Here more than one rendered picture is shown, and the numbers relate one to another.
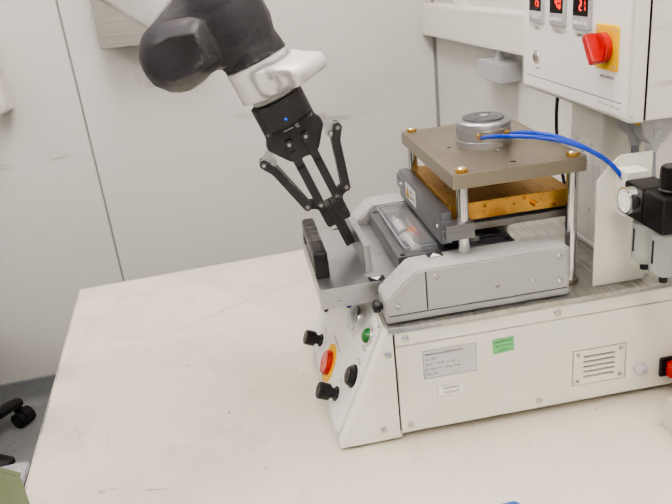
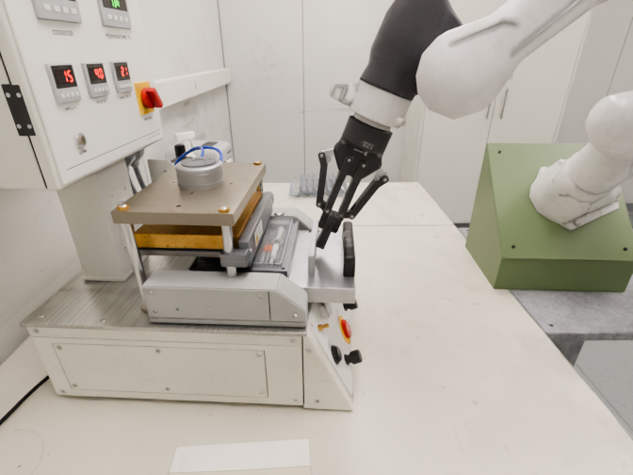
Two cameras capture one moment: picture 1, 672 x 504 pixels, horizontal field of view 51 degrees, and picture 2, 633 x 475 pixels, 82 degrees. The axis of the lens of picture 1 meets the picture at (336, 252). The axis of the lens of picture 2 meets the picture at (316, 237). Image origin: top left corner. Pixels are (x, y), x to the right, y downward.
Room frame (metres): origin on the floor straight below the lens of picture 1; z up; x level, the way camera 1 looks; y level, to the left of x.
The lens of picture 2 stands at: (1.57, 0.07, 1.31)
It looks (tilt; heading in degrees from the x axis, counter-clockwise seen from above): 27 degrees down; 189
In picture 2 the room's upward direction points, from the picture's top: straight up
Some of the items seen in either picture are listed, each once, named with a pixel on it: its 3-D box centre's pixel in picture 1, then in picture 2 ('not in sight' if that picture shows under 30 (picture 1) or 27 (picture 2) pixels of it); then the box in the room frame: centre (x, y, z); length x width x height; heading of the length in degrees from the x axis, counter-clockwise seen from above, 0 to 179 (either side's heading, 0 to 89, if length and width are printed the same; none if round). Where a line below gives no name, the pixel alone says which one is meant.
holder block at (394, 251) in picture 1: (436, 232); (251, 247); (0.99, -0.15, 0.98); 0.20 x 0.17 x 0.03; 7
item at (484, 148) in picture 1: (509, 160); (190, 192); (0.98, -0.26, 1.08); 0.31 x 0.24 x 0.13; 7
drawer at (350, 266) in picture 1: (406, 244); (276, 253); (0.98, -0.11, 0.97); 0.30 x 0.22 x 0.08; 97
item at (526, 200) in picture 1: (485, 172); (206, 204); (0.99, -0.23, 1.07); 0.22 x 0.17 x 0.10; 7
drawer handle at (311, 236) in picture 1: (314, 246); (348, 246); (0.97, 0.03, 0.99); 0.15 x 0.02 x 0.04; 7
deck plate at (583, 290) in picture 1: (507, 254); (198, 270); (1.00, -0.26, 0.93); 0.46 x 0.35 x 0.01; 97
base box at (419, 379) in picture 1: (487, 316); (225, 303); (0.98, -0.22, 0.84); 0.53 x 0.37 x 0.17; 97
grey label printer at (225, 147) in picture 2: not in sight; (202, 163); (0.09, -0.69, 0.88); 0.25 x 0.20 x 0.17; 94
